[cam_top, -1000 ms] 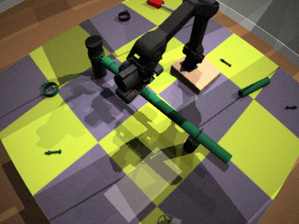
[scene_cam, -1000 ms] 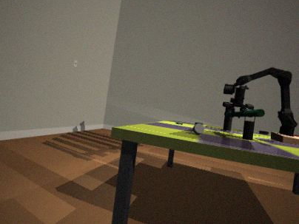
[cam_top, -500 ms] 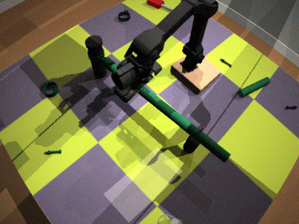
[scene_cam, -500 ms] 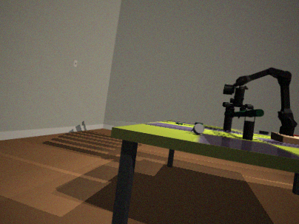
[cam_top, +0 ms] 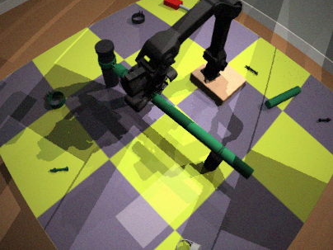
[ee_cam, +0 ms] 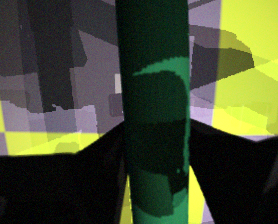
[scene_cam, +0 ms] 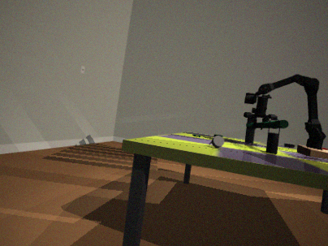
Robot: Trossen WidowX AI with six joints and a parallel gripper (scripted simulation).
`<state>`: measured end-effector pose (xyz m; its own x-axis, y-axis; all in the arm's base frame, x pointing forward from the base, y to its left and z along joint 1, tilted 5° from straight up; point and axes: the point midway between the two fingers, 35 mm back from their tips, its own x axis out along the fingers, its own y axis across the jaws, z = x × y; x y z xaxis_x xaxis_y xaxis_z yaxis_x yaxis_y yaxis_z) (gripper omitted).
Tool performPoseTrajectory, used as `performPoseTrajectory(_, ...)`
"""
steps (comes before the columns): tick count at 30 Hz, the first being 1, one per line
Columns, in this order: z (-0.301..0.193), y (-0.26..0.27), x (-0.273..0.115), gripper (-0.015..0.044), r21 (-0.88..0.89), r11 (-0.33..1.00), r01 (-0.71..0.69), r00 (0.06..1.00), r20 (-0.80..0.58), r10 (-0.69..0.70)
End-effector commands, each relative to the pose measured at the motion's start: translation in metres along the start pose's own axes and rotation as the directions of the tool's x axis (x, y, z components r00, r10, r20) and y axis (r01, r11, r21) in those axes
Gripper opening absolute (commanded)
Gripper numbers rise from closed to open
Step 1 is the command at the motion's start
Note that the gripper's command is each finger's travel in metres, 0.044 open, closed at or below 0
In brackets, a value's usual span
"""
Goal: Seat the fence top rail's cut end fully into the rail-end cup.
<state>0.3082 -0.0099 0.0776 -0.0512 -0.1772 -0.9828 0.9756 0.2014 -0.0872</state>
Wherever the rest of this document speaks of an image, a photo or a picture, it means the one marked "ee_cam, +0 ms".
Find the dark green cylinder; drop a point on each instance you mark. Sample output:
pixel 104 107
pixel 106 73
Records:
pixel 153 49

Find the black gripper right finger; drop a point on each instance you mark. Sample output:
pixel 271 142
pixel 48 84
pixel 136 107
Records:
pixel 238 177

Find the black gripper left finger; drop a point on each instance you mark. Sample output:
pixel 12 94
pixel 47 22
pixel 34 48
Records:
pixel 92 180

